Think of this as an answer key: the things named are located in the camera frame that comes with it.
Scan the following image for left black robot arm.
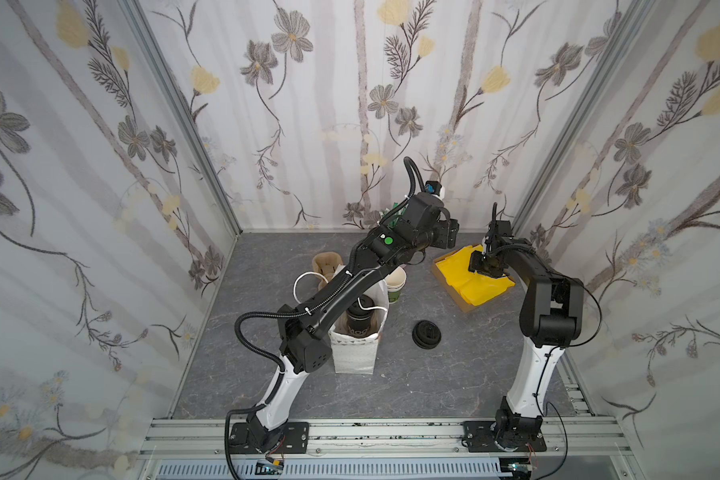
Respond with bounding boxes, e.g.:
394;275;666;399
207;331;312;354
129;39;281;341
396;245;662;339
227;181;458;453

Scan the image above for stack of black lids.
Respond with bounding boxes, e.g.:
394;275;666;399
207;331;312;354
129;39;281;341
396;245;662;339
412;320;442;350

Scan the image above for stacked green paper cups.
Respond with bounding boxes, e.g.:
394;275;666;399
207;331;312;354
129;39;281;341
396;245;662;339
384;267;407;304

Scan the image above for yellow napkins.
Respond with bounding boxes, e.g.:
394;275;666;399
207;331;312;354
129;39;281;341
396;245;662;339
435;244;516;307

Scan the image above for black paper coffee cup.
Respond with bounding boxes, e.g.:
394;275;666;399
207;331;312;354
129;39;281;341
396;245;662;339
346;315;378;338

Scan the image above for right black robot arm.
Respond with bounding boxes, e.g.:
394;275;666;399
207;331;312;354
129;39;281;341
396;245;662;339
468;220;585;451

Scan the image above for white cartoon paper gift bag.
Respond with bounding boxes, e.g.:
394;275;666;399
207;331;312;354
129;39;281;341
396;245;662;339
310;282;389;375

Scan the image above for black cup lid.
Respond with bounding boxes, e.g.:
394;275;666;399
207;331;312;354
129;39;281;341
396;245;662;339
347;294;376;321

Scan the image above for green white straw bundle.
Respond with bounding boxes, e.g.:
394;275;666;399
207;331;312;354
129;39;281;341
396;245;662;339
379;203;405;227

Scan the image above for brown cardboard tray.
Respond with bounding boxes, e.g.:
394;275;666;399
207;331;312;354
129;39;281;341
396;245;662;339
430;242;517;314

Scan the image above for aluminium mounting rail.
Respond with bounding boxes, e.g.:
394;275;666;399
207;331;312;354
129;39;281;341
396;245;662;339
137;416;645;479

